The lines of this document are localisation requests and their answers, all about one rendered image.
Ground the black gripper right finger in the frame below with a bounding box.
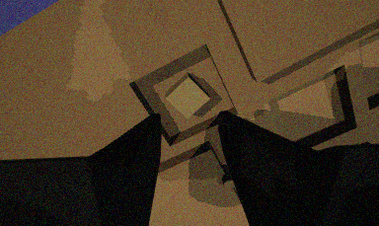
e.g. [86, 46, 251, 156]
[218, 112, 379, 226]

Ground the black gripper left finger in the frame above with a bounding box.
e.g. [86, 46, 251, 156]
[0, 113, 162, 226]

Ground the olive-yellow block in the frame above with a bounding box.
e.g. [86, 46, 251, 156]
[165, 73, 210, 118]

